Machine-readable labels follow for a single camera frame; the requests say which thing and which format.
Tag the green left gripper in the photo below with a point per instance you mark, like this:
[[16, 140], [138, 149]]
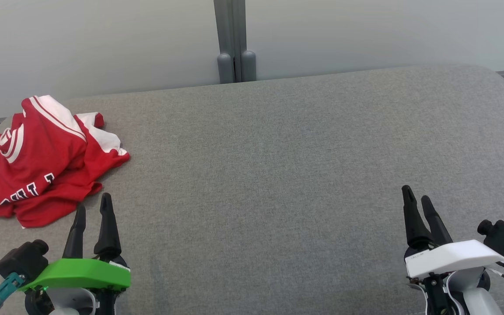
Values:
[[81, 273]]

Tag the grey partition post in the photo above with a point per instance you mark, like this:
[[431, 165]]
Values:
[[246, 43], [225, 43]]

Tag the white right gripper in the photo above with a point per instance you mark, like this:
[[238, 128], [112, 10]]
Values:
[[453, 258]]

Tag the red basketball jersey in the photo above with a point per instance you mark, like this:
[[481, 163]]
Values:
[[29, 166]]

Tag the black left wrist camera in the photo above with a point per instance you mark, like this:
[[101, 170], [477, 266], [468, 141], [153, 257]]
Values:
[[20, 260]]

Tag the red shorts with white stripe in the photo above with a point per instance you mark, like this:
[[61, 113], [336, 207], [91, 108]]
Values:
[[99, 157]]

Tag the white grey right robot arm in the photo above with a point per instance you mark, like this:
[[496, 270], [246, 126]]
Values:
[[479, 302]]

